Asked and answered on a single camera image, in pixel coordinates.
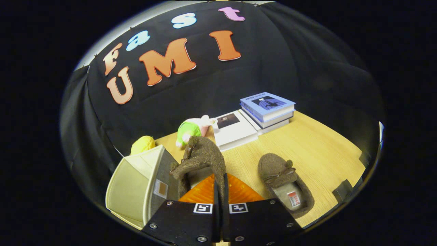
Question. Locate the white bottom book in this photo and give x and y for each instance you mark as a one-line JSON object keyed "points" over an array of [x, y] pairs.
{"points": [[273, 130]]}

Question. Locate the black backdrop cloth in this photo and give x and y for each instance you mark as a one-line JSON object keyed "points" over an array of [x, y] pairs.
{"points": [[290, 51]]}

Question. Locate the yellow knitted plush ball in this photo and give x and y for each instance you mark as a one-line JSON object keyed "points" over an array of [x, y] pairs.
{"points": [[142, 144]]}

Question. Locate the pink green plush toy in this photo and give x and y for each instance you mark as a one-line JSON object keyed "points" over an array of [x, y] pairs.
{"points": [[187, 131]]}

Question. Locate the beige grey storage box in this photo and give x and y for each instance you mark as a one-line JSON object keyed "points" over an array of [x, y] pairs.
{"points": [[129, 184]]}

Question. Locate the brown fuzzy shoe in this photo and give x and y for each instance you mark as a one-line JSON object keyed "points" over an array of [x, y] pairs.
{"points": [[273, 167], [205, 157]]}

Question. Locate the white book with portrait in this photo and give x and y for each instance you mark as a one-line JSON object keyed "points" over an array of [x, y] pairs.
{"points": [[235, 133]]}

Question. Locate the blue cover book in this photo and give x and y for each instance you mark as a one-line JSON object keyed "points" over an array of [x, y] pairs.
{"points": [[269, 104]]}

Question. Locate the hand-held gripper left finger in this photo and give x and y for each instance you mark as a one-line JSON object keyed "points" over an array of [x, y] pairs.
{"points": [[181, 222]]}

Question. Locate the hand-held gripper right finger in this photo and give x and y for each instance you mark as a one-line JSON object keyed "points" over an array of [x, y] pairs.
{"points": [[259, 222]]}

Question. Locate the black table clamp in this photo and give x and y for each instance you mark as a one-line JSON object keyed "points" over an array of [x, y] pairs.
{"points": [[364, 159], [343, 190]]}

